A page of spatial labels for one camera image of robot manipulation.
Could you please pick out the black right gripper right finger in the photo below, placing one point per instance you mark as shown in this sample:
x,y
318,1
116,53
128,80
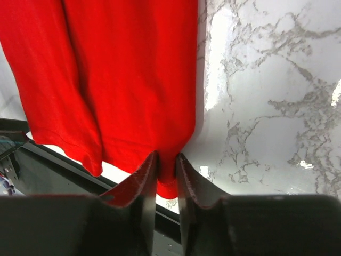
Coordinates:
x,y
213,222

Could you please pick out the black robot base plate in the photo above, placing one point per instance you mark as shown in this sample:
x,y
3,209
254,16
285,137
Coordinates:
x,y
36,170

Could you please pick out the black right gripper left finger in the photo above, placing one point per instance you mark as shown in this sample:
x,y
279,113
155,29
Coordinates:
x,y
119,222

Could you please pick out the bright red t-shirt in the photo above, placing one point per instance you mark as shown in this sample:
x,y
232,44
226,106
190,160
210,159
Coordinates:
x,y
106,81

